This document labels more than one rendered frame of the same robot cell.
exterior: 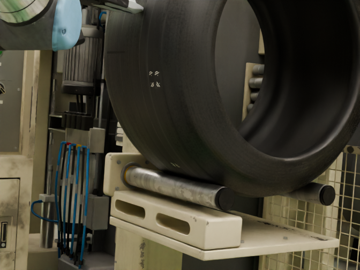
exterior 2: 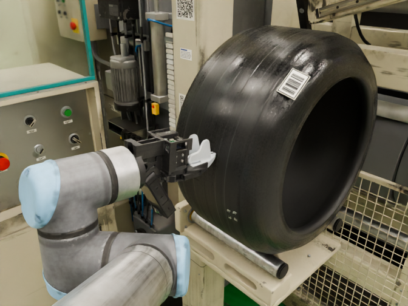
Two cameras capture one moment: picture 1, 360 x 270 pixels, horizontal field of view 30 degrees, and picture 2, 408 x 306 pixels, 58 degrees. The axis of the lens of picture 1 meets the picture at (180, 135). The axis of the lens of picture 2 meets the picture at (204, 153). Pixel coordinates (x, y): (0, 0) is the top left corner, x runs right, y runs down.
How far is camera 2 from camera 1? 80 cm
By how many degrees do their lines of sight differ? 24
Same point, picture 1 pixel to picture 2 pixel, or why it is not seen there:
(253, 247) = (297, 283)
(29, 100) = (99, 142)
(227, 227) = (283, 286)
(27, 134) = not seen: hidden behind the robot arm
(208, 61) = (277, 200)
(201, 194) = (263, 265)
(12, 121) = not seen: hidden behind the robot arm
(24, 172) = not seen: hidden behind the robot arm
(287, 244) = (314, 268)
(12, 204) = (102, 212)
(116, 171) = (184, 217)
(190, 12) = (264, 169)
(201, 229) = (267, 294)
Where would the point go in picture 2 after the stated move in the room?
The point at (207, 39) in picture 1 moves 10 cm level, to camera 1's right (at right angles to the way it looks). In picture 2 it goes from (277, 186) to (322, 183)
